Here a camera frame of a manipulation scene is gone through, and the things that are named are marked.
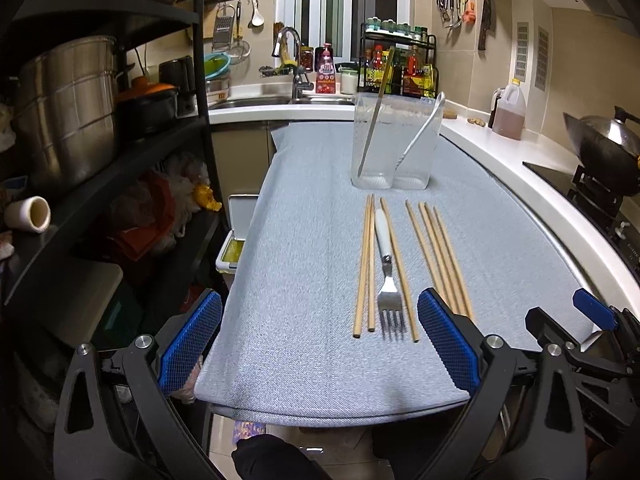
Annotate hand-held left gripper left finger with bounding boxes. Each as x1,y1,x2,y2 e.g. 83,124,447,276
52,287,223,480

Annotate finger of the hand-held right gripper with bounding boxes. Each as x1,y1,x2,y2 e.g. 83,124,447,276
524,306,608,361
571,288,621,333

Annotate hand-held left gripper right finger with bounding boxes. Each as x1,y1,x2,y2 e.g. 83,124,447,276
416,287,587,480

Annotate row of wooden chopsticks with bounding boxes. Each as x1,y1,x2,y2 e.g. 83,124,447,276
352,193,476,345

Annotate white handled metal fork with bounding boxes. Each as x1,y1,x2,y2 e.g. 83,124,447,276
374,207,407,341

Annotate clear plastic utensil container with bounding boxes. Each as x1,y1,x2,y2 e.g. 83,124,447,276
348,91,447,192

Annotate white spoon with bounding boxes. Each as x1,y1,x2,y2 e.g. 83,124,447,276
395,92,446,173

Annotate light wooden chopstick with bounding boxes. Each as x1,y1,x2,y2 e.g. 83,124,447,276
357,47,397,176

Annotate black gas stove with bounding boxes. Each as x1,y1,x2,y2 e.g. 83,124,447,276
522,160,640,266

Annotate white trash bin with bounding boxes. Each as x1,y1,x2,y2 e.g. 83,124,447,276
215,192,261,275

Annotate white board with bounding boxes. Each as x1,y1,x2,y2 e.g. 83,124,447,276
30,255,125,351

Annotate grey cloth mat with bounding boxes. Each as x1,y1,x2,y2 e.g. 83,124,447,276
192,121,596,428

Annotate person's dark trousers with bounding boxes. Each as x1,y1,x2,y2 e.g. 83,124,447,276
230,432,426,480

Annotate pile of plastic bags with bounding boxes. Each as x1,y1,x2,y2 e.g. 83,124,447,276
100,152,223,261

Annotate black wok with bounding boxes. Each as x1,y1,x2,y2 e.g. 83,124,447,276
562,105,640,196

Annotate cooking oil jug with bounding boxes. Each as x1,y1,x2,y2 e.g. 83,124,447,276
492,77,528,141

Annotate black pot with orange lid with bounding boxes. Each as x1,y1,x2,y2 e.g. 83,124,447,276
115,76,181,136

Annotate steel sink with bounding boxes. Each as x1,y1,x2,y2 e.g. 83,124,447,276
210,95,356,110

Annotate black kettle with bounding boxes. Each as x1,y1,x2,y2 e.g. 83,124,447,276
159,56,197,117

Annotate steel stockpot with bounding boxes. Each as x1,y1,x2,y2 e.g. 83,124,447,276
10,35,121,193

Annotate stack of bowls and colander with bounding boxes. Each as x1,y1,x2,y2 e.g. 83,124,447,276
204,52,233,106

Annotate group of sauce bottles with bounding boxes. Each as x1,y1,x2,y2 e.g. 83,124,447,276
361,44,438,98

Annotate black shelf rack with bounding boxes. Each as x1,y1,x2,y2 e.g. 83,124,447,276
0,0,236,411

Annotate black spice rack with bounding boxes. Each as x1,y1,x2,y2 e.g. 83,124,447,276
357,30,440,100

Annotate red detergent pouch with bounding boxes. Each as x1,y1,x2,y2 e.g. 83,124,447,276
315,43,337,95

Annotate metal strainer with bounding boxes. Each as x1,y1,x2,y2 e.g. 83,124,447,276
227,2,251,65

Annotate chrome faucet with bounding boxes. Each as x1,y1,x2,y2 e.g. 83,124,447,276
271,26,313,101

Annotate hanging cleaver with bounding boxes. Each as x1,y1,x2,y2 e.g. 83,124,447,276
477,0,493,52

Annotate metal grater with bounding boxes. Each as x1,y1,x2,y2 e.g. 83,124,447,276
212,4,237,52

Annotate row of spice jars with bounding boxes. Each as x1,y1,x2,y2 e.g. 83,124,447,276
366,16,430,43

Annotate hanging metal kitchen tools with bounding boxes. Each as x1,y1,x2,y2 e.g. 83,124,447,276
436,0,468,30

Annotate white framed window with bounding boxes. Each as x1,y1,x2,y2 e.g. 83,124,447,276
285,0,416,61

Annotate grey wall vent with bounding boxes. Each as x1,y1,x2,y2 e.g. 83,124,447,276
515,22,530,82
535,26,550,92

